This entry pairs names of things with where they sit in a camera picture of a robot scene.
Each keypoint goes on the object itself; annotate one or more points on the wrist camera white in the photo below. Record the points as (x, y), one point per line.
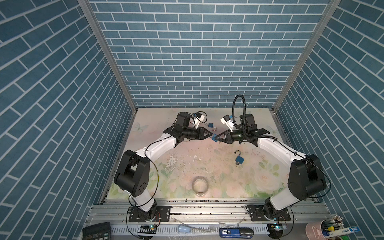
(199, 118)
(227, 120)

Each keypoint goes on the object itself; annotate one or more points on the pink pen cup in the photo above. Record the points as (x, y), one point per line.
(314, 231)

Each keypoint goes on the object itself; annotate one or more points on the light blue small object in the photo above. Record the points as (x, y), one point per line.
(184, 229)

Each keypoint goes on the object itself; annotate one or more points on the clear tape roll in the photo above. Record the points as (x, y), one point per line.
(200, 186)

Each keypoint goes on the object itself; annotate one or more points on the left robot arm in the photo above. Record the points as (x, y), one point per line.
(133, 172)

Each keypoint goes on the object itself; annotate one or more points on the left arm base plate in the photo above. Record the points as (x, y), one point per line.
(161, 213)

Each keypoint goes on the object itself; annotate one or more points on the aluminium mounting rail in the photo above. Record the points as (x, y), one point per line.
(204, 211)

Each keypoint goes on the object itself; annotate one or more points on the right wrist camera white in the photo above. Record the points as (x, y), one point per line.
(227, 120)

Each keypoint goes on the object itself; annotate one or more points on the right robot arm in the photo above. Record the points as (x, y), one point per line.
(306, 175)

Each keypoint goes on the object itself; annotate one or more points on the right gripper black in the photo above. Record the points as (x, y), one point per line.
(228, 140)

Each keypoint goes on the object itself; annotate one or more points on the black calculator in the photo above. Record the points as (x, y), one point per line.
(101, 231)

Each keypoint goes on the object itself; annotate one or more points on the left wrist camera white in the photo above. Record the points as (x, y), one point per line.
(199, 118)

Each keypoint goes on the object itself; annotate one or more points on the blue black device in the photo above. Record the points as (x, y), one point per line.
(236, 233)

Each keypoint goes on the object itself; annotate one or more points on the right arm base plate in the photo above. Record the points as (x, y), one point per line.
(255, 212)

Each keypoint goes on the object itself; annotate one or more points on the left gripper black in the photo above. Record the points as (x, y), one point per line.
(199, 134)

